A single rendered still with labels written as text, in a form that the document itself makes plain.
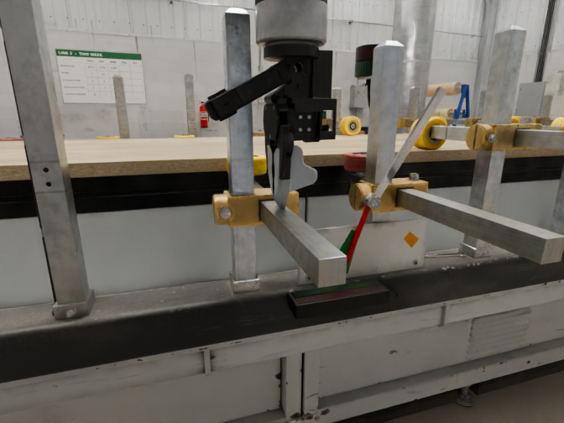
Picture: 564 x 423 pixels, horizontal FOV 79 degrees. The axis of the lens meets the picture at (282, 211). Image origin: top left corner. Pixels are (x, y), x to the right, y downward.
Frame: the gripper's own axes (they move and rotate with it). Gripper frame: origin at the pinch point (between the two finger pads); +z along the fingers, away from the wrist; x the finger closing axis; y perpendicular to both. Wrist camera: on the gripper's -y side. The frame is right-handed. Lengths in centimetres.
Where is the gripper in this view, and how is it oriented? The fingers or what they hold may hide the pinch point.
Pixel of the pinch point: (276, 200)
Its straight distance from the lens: 49.3
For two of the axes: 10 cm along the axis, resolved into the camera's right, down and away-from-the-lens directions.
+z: 0.1, 9.6, 2.8
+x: -2.9, -2.7, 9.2
